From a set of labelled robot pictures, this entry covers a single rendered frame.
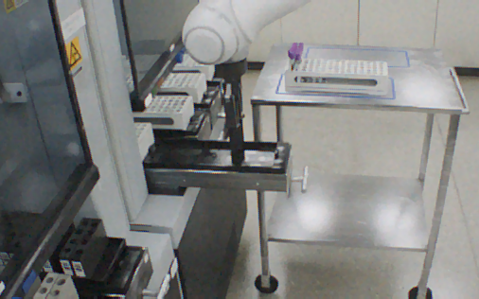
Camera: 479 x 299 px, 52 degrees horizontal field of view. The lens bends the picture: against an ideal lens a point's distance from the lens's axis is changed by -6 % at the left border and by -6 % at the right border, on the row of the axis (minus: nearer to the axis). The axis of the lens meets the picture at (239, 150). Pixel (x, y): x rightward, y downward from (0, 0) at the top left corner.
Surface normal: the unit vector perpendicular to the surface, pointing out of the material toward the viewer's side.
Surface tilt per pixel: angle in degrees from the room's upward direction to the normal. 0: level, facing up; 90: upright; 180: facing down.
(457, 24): 90
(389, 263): 0
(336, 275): 0
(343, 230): 0
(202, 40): 94
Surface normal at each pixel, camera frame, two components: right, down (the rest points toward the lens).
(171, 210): -0.07, -0.84
